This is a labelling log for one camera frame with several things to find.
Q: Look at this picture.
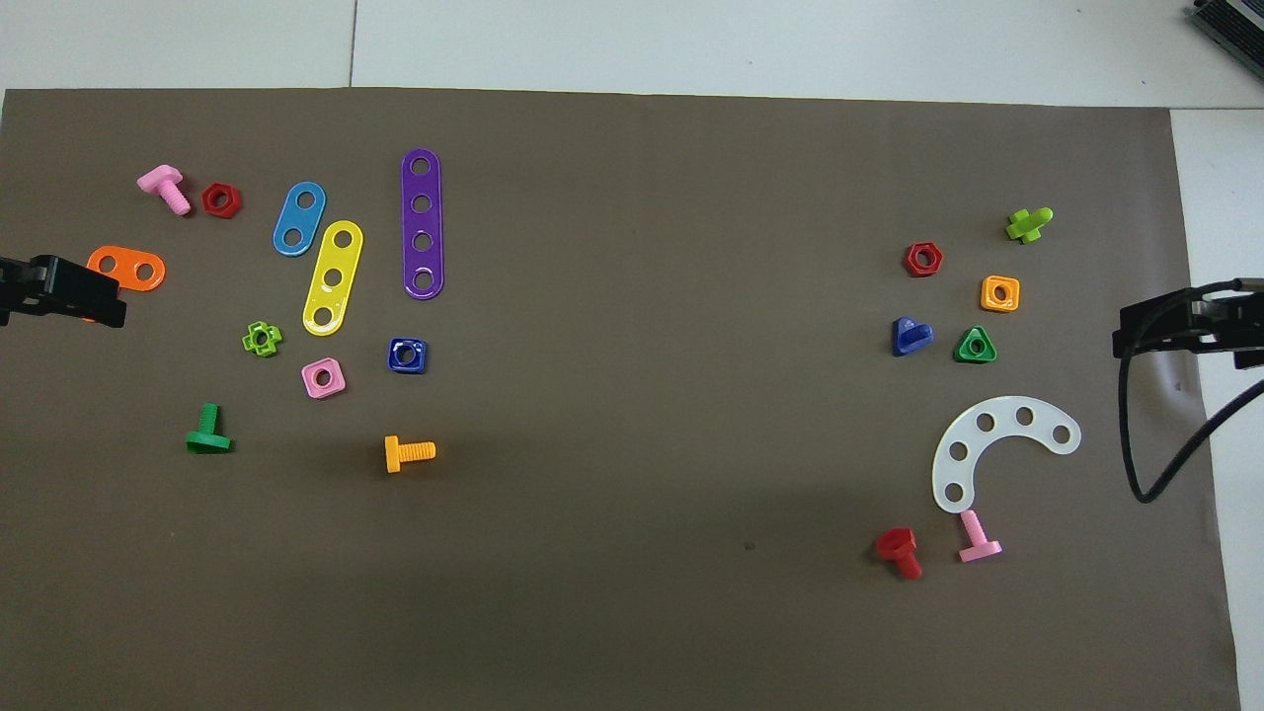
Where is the lime cross-head plastic bolt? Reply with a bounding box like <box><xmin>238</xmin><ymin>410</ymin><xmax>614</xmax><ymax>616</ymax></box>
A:
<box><xmin>1005</xmin><ymin>206</ymin><xmax>1055</xmax><ymax>245</ymax></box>

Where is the orange plastic bolt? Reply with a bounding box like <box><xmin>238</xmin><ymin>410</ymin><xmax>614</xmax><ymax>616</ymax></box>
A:
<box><xmin>384</xmin><ymin>435</ymin><xmax>436</xmax><ymax>474</ymax></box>

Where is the blue two-hole plastic strip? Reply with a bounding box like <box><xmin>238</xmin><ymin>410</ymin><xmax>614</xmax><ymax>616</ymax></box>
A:
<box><xmin>273</xmin><ymin>182</ymin><xmax>327</xmax><ymax>258</ymax></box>

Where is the orange three-hole angle plate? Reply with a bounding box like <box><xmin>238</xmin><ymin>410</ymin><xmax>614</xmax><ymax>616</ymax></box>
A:
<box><xmin>83</xmin><ymin>245</ymin><xmax>167</xmax><ymax>324</ymax></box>

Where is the yellow three-hole plastic strip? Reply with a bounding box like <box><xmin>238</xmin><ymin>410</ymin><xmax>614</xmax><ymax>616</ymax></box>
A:
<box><xmin>302</xmin><ymin>220</ymin><xmax>364</xmax><ymax>337</ymax></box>

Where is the pink plastic bolt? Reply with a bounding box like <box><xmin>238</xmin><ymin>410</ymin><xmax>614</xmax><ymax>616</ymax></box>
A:
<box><xmin>958</xmin><ymin>510</ymin><xmax>1003</xmax><ymax>564</ymax></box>
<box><xmin>136</xmin><ymin>164</ymin><xmax>193</xmax><ymax>217</ymax></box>

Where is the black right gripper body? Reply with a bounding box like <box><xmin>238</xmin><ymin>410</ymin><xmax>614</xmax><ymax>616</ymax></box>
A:
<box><xmin>1180</xmin><ymin>284</ymin><xmax>1264</xmax><ymax>354</ymax></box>

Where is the green plastic bolt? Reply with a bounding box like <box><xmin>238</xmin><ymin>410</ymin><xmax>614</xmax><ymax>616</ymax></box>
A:
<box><xmin>186</xmin><ymin>403</ymin><xmax>233</xmax><ymax>455</ymax></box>

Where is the white curved five-hole plate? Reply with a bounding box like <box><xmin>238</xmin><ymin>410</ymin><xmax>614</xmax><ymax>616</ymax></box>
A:
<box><xmin>932</xmin><ymin>396</ymin><xmax>1082</xmax><ymax>514</ymax></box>

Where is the brown table mat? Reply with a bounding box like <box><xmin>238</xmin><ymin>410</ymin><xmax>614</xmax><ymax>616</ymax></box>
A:
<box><xmin>0</xmin><ymin>87</ymin><xmax>1243</xmax><ymax>711</ymax></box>

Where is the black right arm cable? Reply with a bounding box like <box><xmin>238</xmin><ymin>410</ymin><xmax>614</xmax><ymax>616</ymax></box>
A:
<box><xmin>1119</xmin><ymin>279</ymin><xmax>1264</xmax><ymax>505</ymax></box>

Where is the purple four-hole plastic strip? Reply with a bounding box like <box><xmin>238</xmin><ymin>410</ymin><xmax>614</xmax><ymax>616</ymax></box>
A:
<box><xmin>401</xmin><ymin>148</ymin><xmax>445</xmax><ymax>300</ymax></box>

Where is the red hex-head plastic bolt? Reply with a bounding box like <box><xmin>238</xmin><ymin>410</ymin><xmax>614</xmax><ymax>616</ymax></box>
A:
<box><xmin>875</xmin><ymin>527</ymin><xmax>924</xmax><ymax>581</ymax></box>

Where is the pink square plastic nut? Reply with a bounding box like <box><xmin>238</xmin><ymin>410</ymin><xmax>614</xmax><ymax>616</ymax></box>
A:
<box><xmin>301</xmin><ymin>357</ymin><xmax>349</xmax><ymax>400</ymax></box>

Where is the blue triangle-head plastic bolt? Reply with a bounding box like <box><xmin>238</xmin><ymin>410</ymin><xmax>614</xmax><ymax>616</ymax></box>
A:
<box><xmin>891</xmin><ymin>316</ymin><xmax>935</xmax><ymax>358</ymax></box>

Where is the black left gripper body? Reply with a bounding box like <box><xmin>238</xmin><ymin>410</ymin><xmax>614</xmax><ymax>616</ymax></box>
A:
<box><xmin>0</xmin><ymin>255</ymin><xmax>62</xmax><ymax>325</ymax></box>

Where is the grey ribbed device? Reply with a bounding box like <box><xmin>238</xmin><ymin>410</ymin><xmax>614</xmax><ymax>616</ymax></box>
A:
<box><xmin>1190</xmin><ymin>0</ymin><xmax>1264</xmax><ymax>52</ymax></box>

